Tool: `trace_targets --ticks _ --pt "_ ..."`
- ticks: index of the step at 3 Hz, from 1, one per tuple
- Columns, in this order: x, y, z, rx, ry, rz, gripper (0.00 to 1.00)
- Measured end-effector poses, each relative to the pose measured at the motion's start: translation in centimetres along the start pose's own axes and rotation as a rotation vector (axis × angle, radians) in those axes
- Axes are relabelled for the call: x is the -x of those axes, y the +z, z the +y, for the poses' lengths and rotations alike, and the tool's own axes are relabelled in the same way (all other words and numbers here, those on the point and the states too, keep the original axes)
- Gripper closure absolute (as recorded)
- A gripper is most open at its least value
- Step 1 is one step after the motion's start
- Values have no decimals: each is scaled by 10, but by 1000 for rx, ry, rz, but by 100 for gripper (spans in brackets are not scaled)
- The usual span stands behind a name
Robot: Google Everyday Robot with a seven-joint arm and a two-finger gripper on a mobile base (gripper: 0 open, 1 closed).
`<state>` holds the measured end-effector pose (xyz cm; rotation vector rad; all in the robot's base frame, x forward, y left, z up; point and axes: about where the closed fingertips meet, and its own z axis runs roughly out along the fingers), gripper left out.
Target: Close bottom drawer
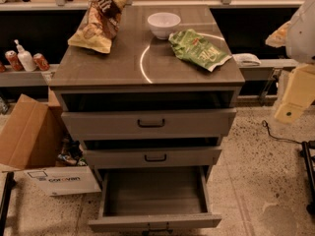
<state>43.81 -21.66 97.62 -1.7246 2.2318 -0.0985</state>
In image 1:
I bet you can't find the grey bottom drawer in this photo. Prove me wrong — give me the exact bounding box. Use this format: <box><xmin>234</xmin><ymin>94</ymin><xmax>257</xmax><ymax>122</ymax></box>
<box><xmin>89</xmin><ymin>166</ymin><xmax>221</xmax><ymax>234</ymax></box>

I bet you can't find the grey drawer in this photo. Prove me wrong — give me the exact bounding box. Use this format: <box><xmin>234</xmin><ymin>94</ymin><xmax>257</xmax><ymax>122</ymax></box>
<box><xmin>84</xmin><ymin>147</ymin><xmax>221</xmax><ymax>169</ymax></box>
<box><xmin>89</xmin><ymin>166</ymin><xmax>221</xmax><ymax>234</ymax></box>
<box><xmin>62</xmin><ymin>108</ymin><xmax>236</xmax><ymax>141</ymax></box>

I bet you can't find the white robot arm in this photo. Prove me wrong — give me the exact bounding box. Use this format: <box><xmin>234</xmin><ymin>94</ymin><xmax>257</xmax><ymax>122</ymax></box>
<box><xmin>265</xmin><ymin>0</ymin><xmax>315</xmax><ymax>124</ymax></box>

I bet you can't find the grey middle drawer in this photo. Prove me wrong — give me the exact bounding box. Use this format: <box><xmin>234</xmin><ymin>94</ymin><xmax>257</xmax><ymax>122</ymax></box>
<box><xmin>84</xmin><ymin>147</ymin><xmax>221</xmax><ymax>169</ymax></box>

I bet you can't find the grey drawer cabinet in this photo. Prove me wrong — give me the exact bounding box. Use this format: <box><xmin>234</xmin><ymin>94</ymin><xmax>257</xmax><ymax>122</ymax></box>
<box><xmin>48</xmin><ymin>4</ymin><xmax>246</xmax><ymax>182</ymax></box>

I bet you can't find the grey top drawer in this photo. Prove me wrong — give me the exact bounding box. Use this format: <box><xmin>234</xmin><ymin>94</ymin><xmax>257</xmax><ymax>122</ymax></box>
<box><xmin>62</xmin><ymin>108</ymin><xmax>236</xmax><ymax>141</ymax></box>

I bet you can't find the white folded cloth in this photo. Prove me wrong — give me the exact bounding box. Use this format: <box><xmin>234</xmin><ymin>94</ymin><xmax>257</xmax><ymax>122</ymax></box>
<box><xmin>233</xmin><ymin>53</ymin><xmax>261</xmax><ymax>67</ymax></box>

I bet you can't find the green chip bag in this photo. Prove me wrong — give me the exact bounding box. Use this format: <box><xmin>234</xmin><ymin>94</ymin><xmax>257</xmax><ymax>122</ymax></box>
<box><xmin>168</xmin><ymin>29</ymin><xmax>231</xmax><ymax>72</ymax></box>

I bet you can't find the white bowl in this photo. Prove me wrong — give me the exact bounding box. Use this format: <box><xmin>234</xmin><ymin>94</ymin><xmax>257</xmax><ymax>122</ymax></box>
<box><xmin>148</xmin><ymin>12</ymin><xmax>181</xmax><ymax>39</ymax></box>

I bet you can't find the brown yellow chip bag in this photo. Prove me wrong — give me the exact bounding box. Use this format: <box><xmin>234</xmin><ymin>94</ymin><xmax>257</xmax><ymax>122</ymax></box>
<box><xmin>68</xmin><ymin>0</ymin><xmax>129</xmax><ymax>54</ymax></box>

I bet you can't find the red soda can right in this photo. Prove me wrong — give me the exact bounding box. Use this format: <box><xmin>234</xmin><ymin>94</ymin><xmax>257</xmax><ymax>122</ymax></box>
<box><xmin>33</xmin><ymin>53</ymin><xmax>50</xmax><ymax>71</ymax></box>

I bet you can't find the red soda can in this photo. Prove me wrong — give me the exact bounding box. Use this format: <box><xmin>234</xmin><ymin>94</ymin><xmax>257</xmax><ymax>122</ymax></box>
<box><xmin>33</xmin><ymin>53</ymin><xmax>50</xmax><ymax>71</ymax></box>
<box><xmin>5</xmin><ymin>50</ymin><xmax>23</xmax><ymax>71</ymax></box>

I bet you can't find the brown cardboard box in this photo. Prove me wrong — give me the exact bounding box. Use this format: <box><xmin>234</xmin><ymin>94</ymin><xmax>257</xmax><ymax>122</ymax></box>
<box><xmin>0</xmin><ymin>94</ymin><xmax>64</xmax><ymax>169</ymax></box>

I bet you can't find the white pump bottle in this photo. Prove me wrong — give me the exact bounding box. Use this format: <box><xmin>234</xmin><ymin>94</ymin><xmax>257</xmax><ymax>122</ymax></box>
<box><xmin>14</xmin><ymin>39</ymin><xmax>36</xmax><ymax>72</ymax></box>

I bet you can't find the red soda can left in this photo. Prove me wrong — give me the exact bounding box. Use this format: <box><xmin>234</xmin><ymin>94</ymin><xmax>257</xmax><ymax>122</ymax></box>
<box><xmin>5</xmin><ymin>50</ymin><xmax>23</xmax><ymax>71</ymax></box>

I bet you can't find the black pole left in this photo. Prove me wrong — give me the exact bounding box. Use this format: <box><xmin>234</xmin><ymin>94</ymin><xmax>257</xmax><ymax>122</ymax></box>
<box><xmin>0</xmin><ymin>172</ymin><xmax>16</xmax><ymax>236</ymax></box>

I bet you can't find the black cable on floor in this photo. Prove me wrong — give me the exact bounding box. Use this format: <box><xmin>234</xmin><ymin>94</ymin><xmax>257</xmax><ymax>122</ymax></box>
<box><xmin>261</xmin><ymin>119</ymin><xmax>304</xmax><ymax>146</ymax></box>

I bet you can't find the grey metal shelf rail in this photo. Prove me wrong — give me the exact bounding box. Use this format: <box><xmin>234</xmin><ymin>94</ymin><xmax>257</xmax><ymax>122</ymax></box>
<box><xmin>0</xmin><ymin>64</ymin><xmax>58</xmax><ymax>88</ymax></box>

